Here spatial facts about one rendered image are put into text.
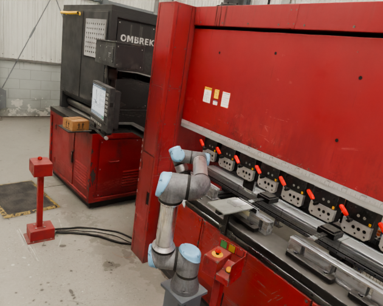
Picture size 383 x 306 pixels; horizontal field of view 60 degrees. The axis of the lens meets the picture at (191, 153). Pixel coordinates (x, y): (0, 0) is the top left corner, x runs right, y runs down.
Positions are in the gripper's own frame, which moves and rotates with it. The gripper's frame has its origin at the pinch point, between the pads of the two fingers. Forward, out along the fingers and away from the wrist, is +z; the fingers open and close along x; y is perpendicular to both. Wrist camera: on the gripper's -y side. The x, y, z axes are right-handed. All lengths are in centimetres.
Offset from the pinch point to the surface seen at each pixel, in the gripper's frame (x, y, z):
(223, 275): 3.6, -0.8, 47.0
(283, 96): 53, 51, -41
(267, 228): 43, 12, 34
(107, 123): 12, -75, -77
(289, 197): 42, 37, 17
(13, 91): 147, -592, -317
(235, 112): 59, 10, -46
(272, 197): 71, 5, 21
